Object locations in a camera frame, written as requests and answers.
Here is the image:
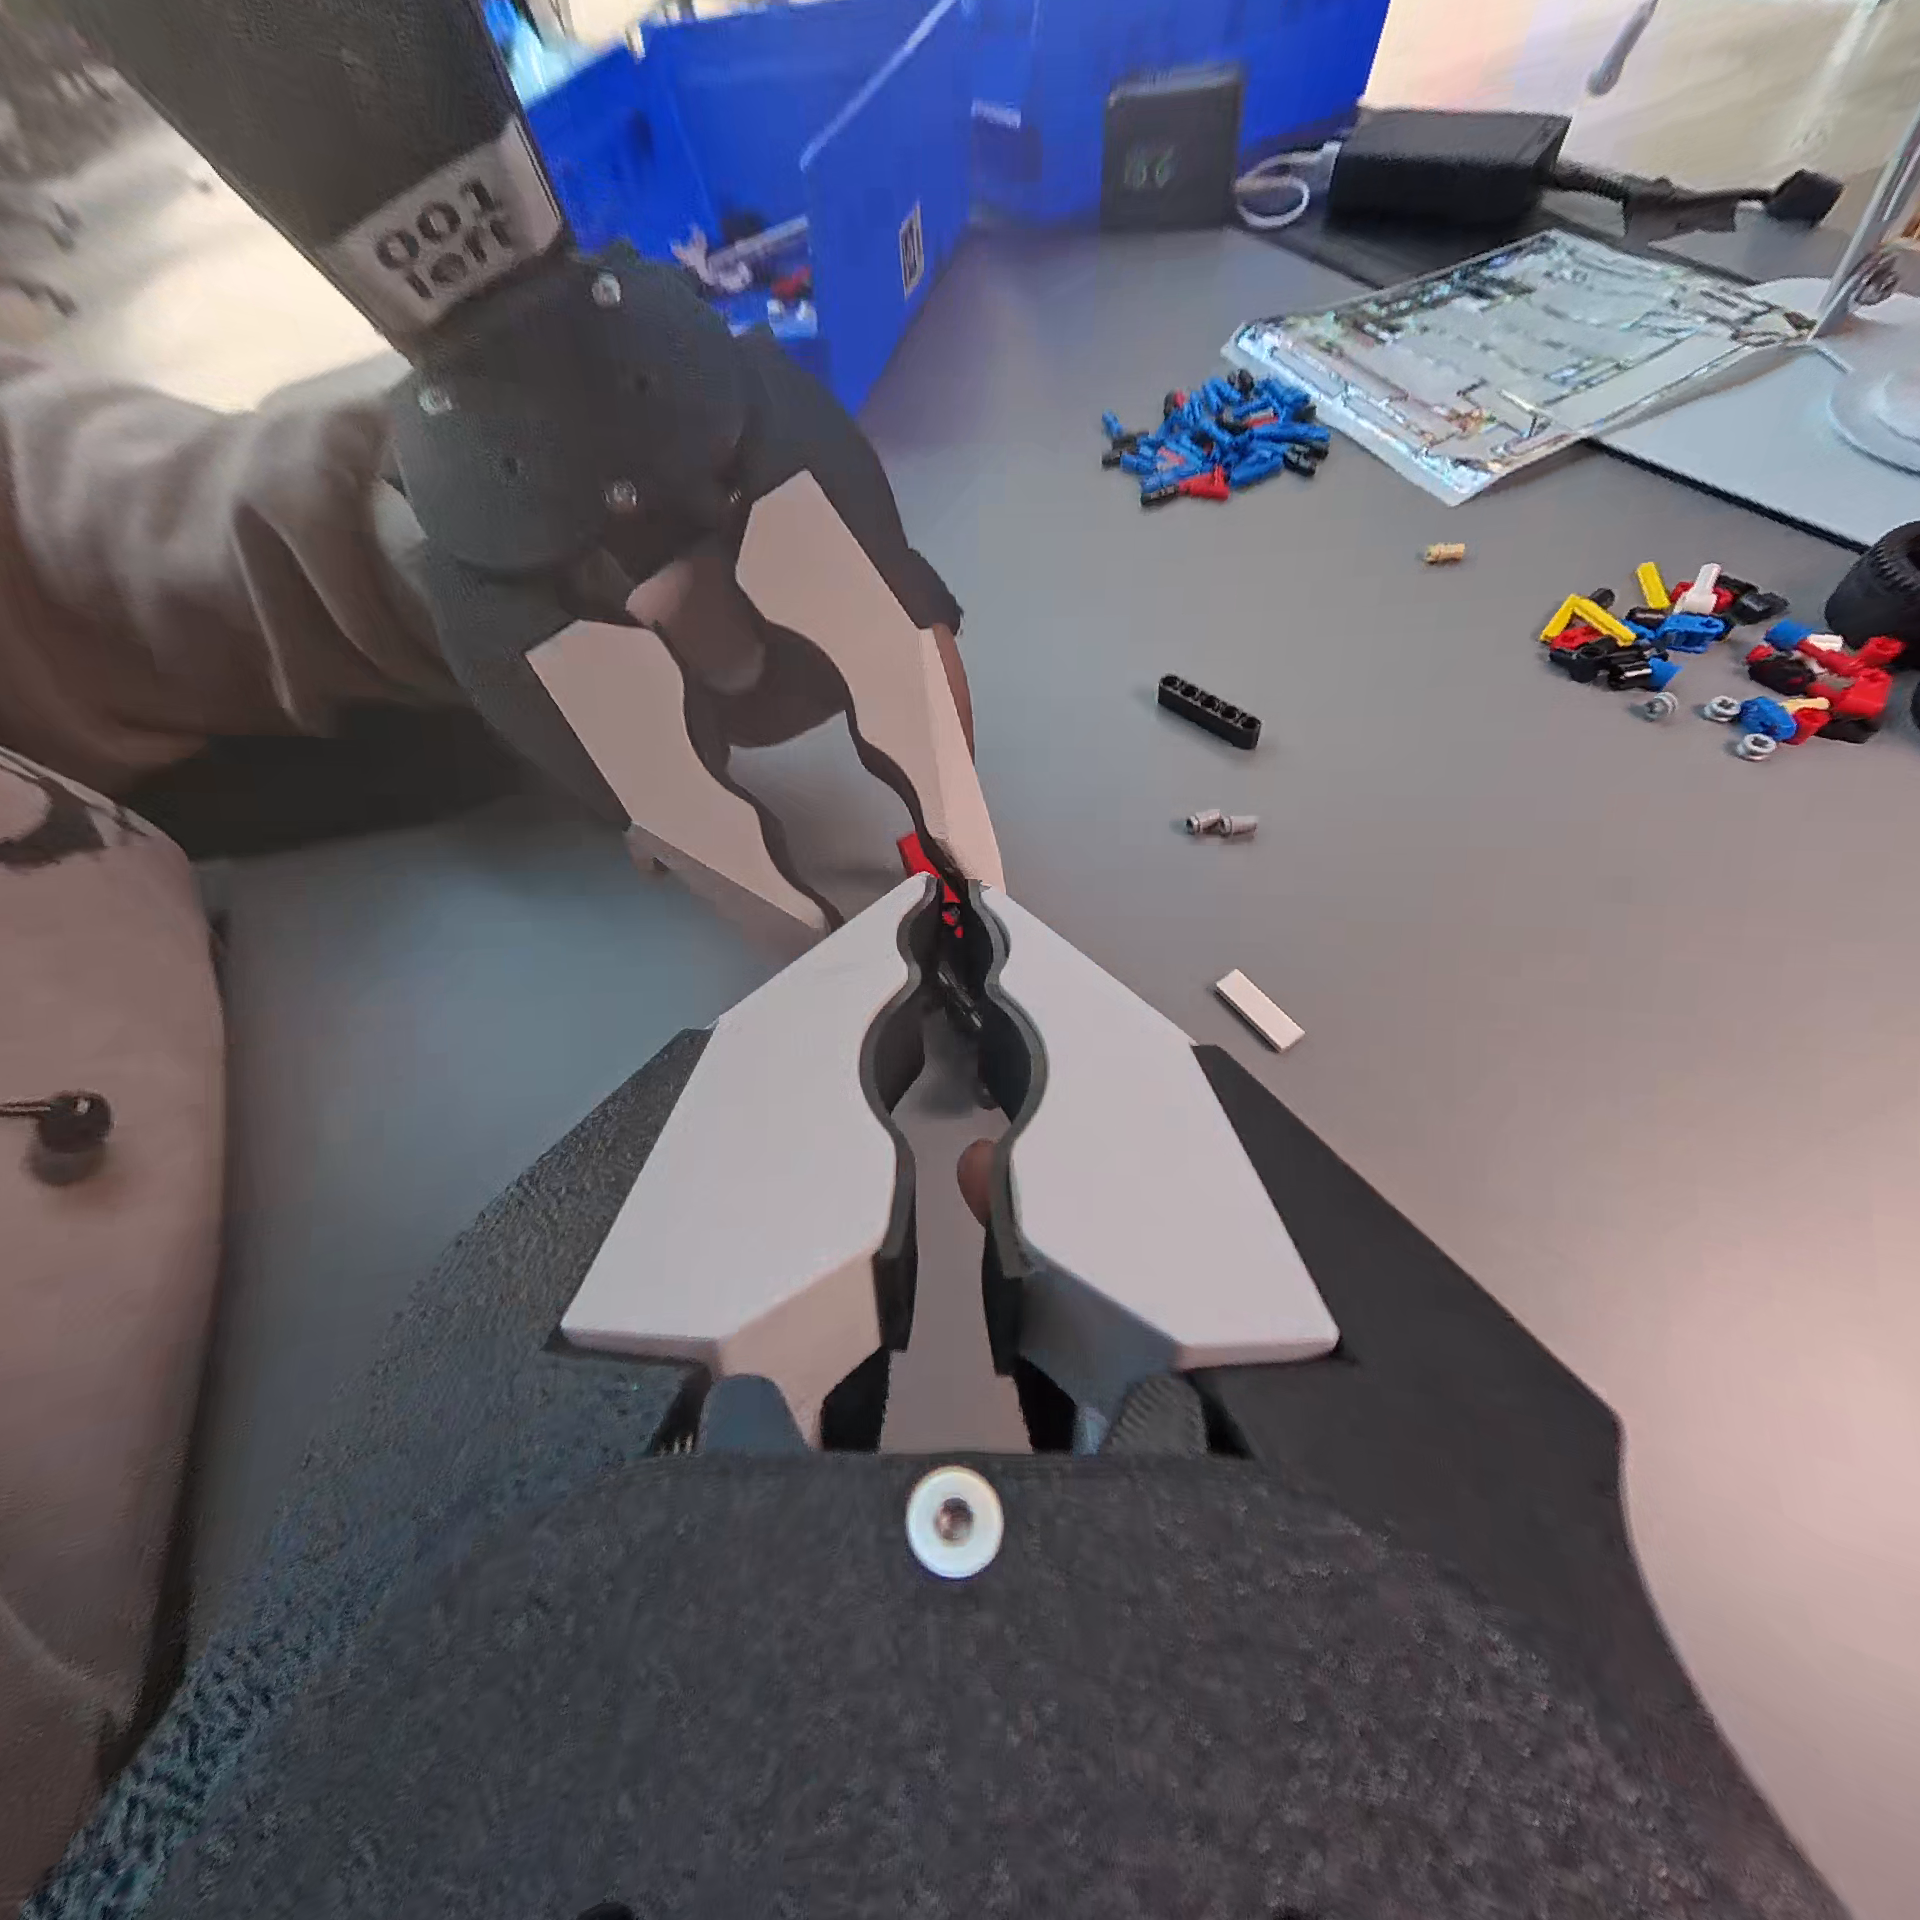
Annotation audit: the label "white book stand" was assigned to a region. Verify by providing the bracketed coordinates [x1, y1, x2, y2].
[1591, 104, 1920, 548]

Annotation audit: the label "black adapter cable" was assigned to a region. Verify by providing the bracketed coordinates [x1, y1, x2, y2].
[1561, 156, 1787, 215]

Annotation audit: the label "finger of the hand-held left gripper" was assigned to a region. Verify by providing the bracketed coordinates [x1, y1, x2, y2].
[522, 613, 846, 937]
[732, 469, 1011, 896]

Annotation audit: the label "black beam assembly blue pins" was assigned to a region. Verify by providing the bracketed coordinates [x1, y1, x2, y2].
[897, 828, 1004, 1115]

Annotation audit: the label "black power adapter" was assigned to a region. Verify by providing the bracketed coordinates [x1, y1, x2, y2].
[1328, 108, 1574, 231]

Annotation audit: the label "pile of mixed small bricks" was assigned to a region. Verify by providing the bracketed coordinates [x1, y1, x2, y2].
[1537, 559, 1915, 765]

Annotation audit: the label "white cable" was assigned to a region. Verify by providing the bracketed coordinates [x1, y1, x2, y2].
[1235, 141, 1345, 228]

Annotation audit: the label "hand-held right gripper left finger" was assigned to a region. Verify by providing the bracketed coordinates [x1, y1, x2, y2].
[561, 873, 943, 1450]

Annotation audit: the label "large blue storage bin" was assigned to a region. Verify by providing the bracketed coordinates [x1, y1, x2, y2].
[637, 0, 1389, 417]
[518, 38, 652, 255]

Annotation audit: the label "black rubber tyre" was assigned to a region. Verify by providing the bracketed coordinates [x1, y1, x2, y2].
[1822, 518, 1920, 651]

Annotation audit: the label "pile of blue pins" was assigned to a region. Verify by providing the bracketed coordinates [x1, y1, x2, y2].
[1103, 370, 1336, 507]

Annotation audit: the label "black square device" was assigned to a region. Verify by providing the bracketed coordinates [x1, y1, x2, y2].
[1103, 63, 1249, 232]

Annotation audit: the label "person's beige hoodie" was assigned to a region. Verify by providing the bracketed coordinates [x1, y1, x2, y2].
[0, 749, 230, 1891]

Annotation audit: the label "short white tile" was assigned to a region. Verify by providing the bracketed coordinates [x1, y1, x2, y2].
[1216, 970, 1308, 1050]

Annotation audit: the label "person's left hand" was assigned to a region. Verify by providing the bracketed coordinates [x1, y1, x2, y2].
[629, 542, 862, 749]

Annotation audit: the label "black five-hole beam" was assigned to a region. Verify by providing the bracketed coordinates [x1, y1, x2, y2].
[1155, 674, 1265, 752]

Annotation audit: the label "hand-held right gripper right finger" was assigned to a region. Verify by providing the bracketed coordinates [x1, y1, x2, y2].
[971, 880, 1344, 1450]

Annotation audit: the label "sticker sheet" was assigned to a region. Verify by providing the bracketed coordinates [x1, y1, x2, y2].
[1231, 228, 1817, 503]

